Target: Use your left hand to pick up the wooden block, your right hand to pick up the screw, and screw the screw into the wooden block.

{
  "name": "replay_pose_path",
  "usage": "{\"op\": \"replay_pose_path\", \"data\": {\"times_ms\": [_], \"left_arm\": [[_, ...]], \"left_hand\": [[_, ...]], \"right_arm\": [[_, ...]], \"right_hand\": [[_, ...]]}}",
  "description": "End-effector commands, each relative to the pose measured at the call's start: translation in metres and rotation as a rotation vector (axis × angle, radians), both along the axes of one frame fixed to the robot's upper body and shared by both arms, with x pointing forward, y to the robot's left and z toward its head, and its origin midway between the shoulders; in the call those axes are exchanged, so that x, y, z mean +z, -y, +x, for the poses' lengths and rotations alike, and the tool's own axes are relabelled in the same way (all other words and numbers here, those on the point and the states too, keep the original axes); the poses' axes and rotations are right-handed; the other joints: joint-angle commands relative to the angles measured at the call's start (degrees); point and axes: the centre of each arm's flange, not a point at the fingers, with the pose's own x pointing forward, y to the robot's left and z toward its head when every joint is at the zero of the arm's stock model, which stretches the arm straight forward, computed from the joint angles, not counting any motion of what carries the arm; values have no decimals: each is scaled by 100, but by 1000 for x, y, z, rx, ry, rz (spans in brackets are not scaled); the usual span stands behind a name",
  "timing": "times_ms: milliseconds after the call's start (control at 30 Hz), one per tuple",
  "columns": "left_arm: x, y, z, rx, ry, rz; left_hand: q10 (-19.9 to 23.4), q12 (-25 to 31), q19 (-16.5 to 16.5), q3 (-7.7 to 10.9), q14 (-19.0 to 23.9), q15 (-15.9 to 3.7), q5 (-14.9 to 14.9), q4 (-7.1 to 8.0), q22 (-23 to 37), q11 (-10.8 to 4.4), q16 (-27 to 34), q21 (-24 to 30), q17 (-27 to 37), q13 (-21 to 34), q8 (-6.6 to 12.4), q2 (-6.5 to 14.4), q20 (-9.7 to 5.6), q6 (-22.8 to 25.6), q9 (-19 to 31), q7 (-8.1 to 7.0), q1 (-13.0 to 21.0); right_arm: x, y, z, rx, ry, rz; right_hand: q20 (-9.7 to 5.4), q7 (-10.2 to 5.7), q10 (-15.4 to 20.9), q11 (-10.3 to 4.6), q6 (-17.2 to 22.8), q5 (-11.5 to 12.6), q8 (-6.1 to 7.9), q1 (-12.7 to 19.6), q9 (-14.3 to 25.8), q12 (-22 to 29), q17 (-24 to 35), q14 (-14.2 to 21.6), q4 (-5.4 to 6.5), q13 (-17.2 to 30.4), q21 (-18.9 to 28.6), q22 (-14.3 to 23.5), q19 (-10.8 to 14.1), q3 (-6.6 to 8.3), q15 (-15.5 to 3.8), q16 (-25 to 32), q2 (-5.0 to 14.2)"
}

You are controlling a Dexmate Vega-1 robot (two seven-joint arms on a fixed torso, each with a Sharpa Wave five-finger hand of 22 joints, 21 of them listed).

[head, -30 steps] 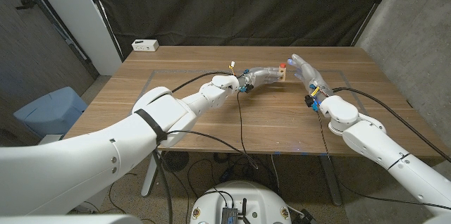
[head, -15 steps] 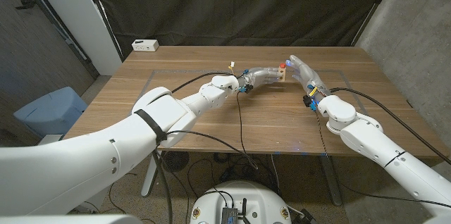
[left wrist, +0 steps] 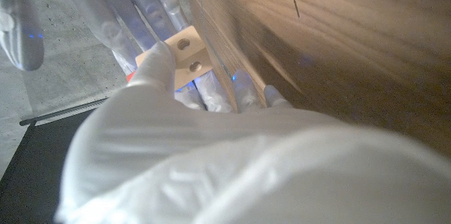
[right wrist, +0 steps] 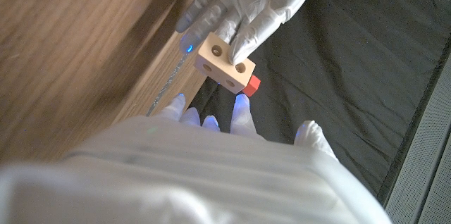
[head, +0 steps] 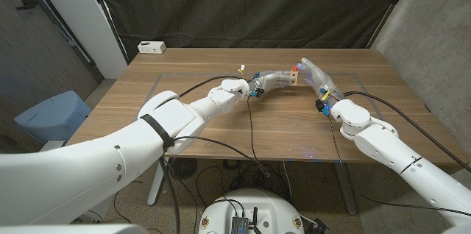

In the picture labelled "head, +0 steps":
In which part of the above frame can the dark grey door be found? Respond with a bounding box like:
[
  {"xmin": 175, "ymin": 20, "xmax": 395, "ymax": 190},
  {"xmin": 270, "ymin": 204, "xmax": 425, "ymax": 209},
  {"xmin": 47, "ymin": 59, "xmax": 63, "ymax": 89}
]
[{"xmin": 0, "ymin": 0, "xmax": 106, "ymax": 121}]

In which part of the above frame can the grey ribbed torso module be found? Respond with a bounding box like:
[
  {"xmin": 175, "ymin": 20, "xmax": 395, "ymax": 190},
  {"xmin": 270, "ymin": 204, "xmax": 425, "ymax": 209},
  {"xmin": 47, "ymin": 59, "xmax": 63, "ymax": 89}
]
[{"xmin": 230, "ymin": 216, "xmax": 250, "ymax": 234}]

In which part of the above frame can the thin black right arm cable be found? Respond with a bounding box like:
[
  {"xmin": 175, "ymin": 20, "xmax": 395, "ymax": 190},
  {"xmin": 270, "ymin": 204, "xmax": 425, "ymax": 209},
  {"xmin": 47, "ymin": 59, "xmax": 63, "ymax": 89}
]
[{"xmin": 327, "ymin": 115, "xmax": 471, "ymax": 217}]

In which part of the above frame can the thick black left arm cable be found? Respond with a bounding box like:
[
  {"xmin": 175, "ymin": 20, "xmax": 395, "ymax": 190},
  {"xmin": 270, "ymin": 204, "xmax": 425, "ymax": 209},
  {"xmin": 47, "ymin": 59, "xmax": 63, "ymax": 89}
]
[{"xmin": 178, "ymin": 75, "xmax": 244, "ymax": 99}]

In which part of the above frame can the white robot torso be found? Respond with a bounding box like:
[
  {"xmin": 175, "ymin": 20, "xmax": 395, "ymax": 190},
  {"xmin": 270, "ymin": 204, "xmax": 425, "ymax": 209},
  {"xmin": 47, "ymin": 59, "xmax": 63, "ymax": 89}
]
[{"xmin": 198, "ymin": 188, "xmax": 305, "ymax": 234}]

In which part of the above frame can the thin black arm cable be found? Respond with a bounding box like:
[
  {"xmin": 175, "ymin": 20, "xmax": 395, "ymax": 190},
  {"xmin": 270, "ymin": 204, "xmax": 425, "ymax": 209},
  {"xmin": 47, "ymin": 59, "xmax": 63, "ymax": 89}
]
[
  {"xmin": 327, "ymin": 115, "xmax": 471, "ymax": 217},
  {"xmin": 161, "ymin": 96, "xmax": 270, "ymax": 177}
]

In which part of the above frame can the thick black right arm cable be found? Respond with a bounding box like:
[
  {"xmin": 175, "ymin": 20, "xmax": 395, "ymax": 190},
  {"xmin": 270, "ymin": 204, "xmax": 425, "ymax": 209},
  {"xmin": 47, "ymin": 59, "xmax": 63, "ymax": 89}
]
[{"xmin": 343, "ymin": 91, "xmax": 471, "ymax": 173}]

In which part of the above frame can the blue plastic bin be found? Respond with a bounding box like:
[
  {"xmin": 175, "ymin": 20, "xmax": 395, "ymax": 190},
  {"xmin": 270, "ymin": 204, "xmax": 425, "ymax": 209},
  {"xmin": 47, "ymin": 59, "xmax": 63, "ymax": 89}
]
[{"xmin": 13, "ymin": 90, "xmax": 93, "ymax": 145}]

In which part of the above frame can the black floor cable bundle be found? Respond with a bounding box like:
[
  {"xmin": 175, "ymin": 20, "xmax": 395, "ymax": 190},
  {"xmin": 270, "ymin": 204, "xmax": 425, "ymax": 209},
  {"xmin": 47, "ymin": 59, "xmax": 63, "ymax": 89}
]
[{"xmin": 194, "ymin": 158, "xmax": 295, "ymax": 209}]

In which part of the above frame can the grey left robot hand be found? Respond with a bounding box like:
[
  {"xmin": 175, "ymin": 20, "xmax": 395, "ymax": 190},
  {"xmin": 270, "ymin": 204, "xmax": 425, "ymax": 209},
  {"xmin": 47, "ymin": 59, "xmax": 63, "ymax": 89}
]
[{"xmin": 247, "ymin": 69, "xmax": 300, "ymax": 98}]

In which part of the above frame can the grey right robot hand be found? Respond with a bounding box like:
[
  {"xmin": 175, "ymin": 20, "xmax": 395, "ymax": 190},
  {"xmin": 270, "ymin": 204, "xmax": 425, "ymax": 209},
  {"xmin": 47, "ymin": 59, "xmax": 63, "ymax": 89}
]
[{"xmin": 296, "ymin": 57, "xmax": 346, "ymax": 113}]

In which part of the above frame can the black backdrop stand pole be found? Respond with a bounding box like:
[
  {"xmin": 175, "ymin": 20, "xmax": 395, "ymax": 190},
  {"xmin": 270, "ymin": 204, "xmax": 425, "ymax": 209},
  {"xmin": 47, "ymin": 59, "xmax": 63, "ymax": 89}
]
[
  {"xmin": 85, "ymin": 0, "xmax": 130, "ymax": 65},
  {"xmin": 366, "ymin": 0, "xmax": 419, "ymax": 49}
]

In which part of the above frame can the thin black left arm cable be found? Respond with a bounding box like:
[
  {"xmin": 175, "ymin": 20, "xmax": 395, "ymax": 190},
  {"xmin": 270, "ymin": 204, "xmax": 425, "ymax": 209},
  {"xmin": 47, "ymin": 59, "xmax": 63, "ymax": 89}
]
[{"xmin": 161, "ymin": 96, "xmax": 270, "ymax": 177}]

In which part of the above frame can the grey table leg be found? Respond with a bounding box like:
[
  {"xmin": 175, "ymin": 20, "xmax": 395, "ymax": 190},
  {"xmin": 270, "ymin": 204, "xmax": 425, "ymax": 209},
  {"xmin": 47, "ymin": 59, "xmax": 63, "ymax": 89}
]
[{"xmin": 333, "ymin": 162, "xmax": 358, "ymax": 216}]

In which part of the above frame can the white table leg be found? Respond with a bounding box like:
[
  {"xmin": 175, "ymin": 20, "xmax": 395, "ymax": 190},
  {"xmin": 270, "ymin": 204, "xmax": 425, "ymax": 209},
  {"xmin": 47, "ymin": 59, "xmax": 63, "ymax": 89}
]
[{"xmin": 146, "ymin": 162, "xmax": 165, "ymax": 206}]

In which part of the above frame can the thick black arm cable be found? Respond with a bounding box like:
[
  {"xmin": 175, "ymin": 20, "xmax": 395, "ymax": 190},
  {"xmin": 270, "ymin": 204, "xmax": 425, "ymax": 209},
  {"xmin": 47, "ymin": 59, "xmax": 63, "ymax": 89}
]
[
  {"xmin": 343, "ymin": 91, "xmax": 471, "ymax": 173},
  {"xmin": 178, "ymin": 75, "xmax": 244, "ymax": 99}
]

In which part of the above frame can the white power strip box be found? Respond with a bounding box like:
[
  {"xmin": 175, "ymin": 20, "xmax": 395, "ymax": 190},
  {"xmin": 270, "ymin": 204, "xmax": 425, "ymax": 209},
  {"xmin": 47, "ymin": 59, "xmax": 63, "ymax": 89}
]
[{"xmin": 137, "ymin": 40, "xmax": 167, "ymax": 55}]

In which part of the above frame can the black door handle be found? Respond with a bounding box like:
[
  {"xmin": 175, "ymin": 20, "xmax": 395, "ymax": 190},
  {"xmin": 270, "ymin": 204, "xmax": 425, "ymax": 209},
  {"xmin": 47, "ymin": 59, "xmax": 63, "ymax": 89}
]
[{"xmin": 15, "ymin": 0, "xmax": 40, "ymax": 11}]

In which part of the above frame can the black backdrop curtain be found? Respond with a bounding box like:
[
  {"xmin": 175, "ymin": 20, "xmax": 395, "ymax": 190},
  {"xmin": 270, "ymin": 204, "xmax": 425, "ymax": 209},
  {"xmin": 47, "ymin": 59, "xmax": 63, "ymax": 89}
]
[{"xmin": 90, "ymin": 0, "xmax": 419, "ymax": 62}]

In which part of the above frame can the black floor fan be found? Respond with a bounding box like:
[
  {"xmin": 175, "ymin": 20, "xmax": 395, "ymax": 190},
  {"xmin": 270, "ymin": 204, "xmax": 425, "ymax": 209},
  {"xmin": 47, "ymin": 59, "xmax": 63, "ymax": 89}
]
[{"xmin": 168, "ymin": 157, "xmax": 199, "ymax": 180}]

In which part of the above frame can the white pillar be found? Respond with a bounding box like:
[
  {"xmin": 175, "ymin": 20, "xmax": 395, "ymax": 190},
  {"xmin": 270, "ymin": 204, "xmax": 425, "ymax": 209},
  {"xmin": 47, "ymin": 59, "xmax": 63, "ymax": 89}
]
[{"xmin": 27, "ymin": 0, "xmax": 129, "ymax": 79}]

